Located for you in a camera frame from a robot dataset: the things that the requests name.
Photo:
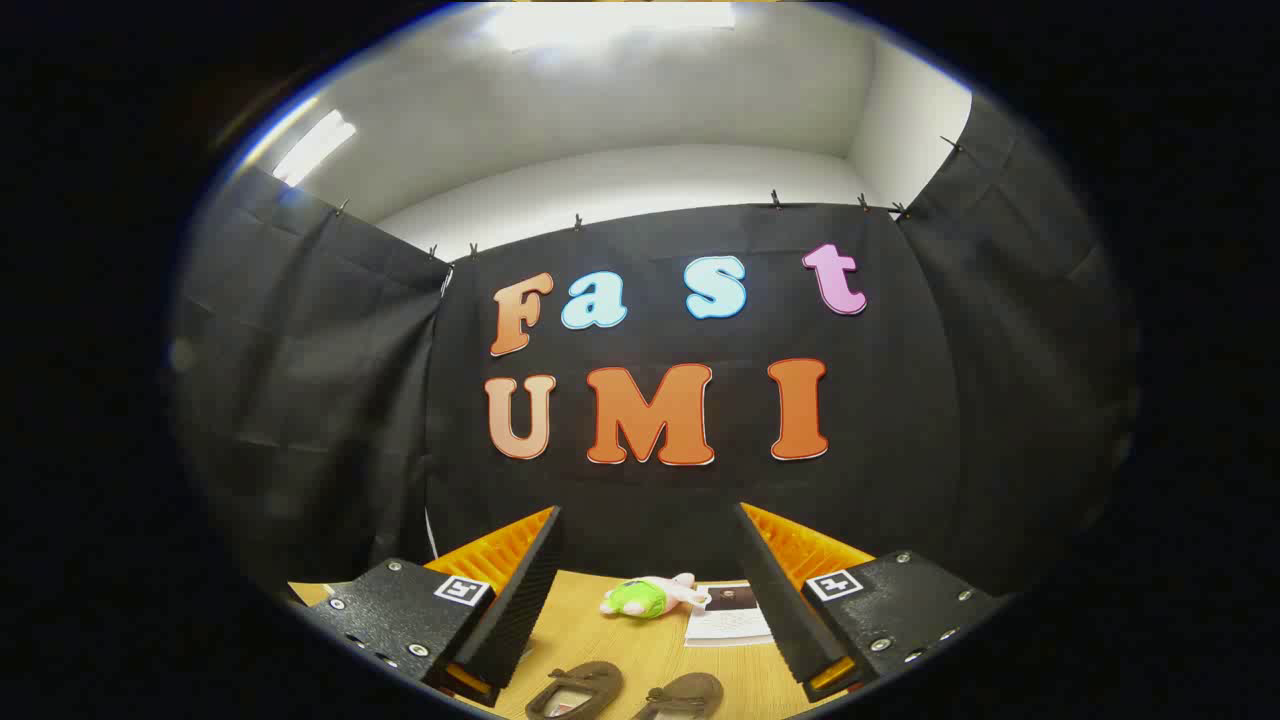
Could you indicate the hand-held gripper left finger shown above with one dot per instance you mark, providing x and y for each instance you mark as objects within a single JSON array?
[{"x": 525, "y": 600}]

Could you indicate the brown shoe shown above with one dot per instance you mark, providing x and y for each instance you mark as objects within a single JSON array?
[
  {"x": 690, "y": 692},
  {"x": 590, "y": 682}
]

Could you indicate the black backdrop cloth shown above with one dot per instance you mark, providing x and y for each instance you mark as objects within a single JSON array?
[{"x": 350, "y": 400}]

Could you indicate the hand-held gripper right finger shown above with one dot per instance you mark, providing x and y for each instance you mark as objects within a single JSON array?
[{"x": 775, "y": 600}]

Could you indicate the ceiling light panel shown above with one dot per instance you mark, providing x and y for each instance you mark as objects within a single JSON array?
[
  {"x": 610, "y": 22},
  {"x": 315, "y": 147}
]

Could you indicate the green and pink plush toy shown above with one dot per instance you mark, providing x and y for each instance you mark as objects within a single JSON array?
[{"x": 640, "y": 598}]

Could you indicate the white book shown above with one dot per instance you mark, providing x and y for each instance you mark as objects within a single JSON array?
[{"x": 730, "y": 625}]

